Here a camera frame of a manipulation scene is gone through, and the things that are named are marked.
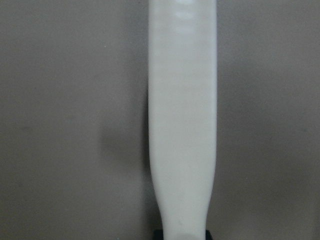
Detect beige hand brush black bristles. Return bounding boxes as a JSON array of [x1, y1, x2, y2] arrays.
[[148, 0, 217, 240]]

